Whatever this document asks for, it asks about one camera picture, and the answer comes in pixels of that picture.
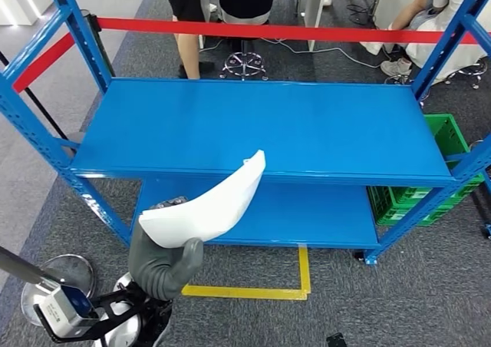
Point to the white curved plastic part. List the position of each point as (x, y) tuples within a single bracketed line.
[(207, 212)]

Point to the blue metal shelf rack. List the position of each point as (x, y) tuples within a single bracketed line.
[(268, 126)]

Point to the black flat robot part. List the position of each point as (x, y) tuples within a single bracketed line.
[(336, 340)]

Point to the red barrier belt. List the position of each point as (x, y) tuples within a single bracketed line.
[(268, 31), (42, 62)]

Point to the white desk leg panel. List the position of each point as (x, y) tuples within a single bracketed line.
[(395, 4), (312, 9)]

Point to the green plastic crate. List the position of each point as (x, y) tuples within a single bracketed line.
[(449, 136), (421, 217)]

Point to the chrome base stanchion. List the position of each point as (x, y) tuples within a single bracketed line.
[(72, 271)]

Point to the thin black stanchion pole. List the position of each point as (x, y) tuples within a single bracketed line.
[(35, 100)]

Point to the chrome round base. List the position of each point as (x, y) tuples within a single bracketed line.
[(477, 144)]

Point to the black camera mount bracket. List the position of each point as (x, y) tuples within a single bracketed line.
[(115, 304)]

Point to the black topped stanchion post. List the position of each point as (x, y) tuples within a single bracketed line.
[(97, 44)]

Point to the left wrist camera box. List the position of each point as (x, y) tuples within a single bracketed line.
[(61, 306)]

